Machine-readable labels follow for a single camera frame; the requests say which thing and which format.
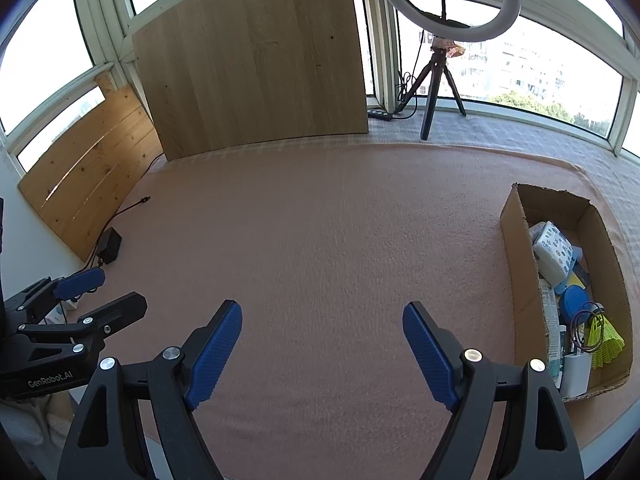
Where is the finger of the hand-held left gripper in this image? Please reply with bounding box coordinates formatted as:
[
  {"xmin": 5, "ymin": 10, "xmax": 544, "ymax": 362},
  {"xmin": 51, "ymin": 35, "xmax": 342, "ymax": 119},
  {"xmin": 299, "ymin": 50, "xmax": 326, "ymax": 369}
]
[
  {"xmin": 0, "ymin": 267, "xmax": 107, "ymax": 328},
  {"xmin": 20, "ymin": 292, "xmax": 148, "ymax": 356}
]

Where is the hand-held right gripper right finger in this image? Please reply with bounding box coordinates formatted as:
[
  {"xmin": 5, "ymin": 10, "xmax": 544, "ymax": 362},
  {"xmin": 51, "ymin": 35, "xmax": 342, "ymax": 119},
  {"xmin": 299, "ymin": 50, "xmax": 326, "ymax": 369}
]
[{"xmin": 402, "ymin": 301, "xmax": 585, "ymax": 480}]

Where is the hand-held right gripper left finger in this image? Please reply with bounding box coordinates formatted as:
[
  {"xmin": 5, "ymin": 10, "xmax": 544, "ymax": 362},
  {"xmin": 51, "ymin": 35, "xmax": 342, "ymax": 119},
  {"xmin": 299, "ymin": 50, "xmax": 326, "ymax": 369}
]
[{"xmin": 57, "ymin": 300, "xmax": 244, "ymax": 480}]

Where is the cardboard box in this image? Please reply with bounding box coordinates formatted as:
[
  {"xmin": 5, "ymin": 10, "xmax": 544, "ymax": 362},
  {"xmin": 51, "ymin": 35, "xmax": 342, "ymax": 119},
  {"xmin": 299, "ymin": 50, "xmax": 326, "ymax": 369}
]
[{"xmin": 500, "ymin": 183, "xmax": 632, "ymax": 402}]

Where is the white charger plug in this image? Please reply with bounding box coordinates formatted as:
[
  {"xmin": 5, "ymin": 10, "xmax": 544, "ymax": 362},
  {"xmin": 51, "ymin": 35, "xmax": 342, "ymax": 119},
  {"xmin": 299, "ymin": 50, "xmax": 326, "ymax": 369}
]
[{"xmin": 559, "ymin": 352, "xmax": 592, "ymax": 398}]

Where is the blue round lid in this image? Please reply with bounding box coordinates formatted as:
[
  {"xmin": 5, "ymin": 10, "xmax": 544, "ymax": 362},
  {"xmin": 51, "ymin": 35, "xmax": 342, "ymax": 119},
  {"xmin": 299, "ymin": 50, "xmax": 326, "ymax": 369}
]
[{"xmin": 559, "ymin": 285, "xmax": 591, "ymax": 322}]

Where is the star-print tissue pack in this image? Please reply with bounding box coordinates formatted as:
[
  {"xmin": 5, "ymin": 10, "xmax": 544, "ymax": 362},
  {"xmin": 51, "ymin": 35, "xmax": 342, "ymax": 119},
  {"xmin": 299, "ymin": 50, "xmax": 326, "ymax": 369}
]
[{"xmin": 532, "ymin": 221, "xmax": 574, "ymax": 288}]

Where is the black power adapter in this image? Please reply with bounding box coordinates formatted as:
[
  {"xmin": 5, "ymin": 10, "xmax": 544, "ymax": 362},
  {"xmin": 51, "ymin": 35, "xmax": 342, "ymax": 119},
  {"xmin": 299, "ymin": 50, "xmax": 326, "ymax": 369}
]
[{"xmin": 95, "ymin": 227, "xmax": 123, "ymax": 265}]

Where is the knotty wooden plank board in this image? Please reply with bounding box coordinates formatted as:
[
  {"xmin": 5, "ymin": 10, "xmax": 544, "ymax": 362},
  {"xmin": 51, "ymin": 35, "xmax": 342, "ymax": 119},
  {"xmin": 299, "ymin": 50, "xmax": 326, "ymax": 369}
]
[{"xmin": 17, "ymin": 72, "xmax": 166, "ymax": 263}]

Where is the blue and white bottle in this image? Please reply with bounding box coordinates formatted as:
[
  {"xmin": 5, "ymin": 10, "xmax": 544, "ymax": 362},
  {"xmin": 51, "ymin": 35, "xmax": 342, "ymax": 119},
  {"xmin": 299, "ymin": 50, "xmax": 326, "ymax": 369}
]
[{"xmin": 539, "ymin": 282, "xmax": 563, "ymax": 376}]

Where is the pink blanket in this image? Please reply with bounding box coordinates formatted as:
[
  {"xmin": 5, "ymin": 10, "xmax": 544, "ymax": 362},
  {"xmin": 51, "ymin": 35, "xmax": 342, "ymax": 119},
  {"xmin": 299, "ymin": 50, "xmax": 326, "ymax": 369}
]
[{"xmin": 45, "ymin": 141, "xmax": 640, "ymax": 480}]

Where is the yellow shuttlecock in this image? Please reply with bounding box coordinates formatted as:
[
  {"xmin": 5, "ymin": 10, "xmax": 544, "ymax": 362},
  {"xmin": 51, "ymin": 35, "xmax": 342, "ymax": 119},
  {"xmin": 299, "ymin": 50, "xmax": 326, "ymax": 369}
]
[{"xmin": 586, "ymin": 316, "xmax": 626, "ymax": 368}]

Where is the grey checked cloth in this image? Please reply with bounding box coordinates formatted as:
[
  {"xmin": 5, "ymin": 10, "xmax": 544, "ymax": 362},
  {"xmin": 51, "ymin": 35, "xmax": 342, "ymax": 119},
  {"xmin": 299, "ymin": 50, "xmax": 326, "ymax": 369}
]
[{"xmin": 370, "ymin": 105, "xmax": 640, "ymax": 261}]

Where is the light wooden board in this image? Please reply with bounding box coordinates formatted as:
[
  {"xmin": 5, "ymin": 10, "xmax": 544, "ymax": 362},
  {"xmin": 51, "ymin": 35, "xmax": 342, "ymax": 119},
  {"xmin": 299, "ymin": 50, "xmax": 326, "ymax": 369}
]
[{"xmin": 131, "ymin": 0, "xmax": 370, "ymax": 162}]

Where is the black adapter cable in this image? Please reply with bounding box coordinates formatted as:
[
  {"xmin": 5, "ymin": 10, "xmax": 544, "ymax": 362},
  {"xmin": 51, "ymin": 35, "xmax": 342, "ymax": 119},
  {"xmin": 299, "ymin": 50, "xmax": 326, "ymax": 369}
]
[{"xmin": 82, "ymin": 196, "xmax": 152, "ymax": 262}]

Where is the black ring light cable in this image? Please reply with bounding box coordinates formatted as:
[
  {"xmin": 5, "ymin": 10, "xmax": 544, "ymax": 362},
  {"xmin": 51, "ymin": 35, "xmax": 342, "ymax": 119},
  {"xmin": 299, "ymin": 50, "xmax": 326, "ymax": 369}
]
[{"xmin": 395, "ymin": 30, "xmax": 427, "ymax": 117}]

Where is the white ring light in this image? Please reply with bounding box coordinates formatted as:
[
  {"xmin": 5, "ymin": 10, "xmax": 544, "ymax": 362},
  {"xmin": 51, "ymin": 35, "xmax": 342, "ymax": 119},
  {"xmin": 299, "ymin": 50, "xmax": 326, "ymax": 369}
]
[{"xmin": 375, "ymin": 0, "xmax": 522, "ymax": 43}]

